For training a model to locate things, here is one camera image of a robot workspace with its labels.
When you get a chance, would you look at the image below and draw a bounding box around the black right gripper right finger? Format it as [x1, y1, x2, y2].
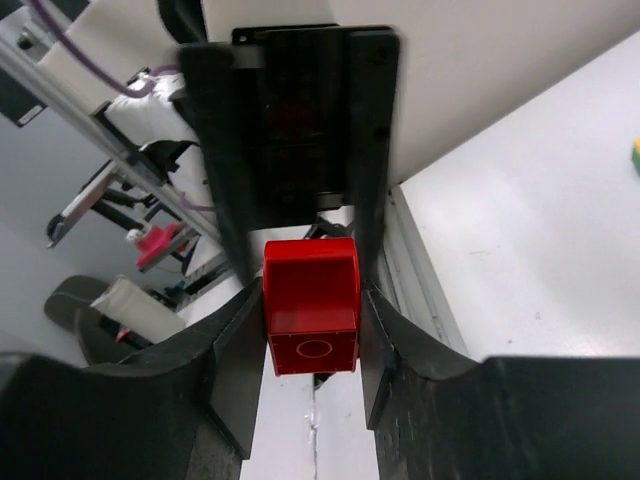
[360, 287, 639, 479]

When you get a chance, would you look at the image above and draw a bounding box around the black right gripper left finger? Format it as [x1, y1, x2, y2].
[1, 280, 265, 479]

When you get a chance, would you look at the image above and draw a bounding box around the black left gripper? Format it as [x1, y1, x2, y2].
[178, 24, 400, 285]

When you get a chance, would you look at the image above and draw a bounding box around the red rounded lego brick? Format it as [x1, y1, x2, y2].
[263, 237, 361, 376]

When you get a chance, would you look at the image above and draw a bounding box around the green brick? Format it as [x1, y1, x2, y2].
[631, 147, 640, 175]

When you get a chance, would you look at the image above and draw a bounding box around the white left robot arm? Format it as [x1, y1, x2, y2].
[92, 24, 400, 283]

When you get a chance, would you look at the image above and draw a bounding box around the shoe on floor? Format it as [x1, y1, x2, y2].
[44, 275, 186, 365]

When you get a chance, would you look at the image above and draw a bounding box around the red clamp in background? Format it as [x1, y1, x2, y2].
[128, 223, 193, 272]

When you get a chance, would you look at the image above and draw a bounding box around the aluminium table edge rail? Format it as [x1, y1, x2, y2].
[379, 186, 469, 356]

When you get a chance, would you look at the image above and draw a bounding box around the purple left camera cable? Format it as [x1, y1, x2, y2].
[29, 0, 216, 211]

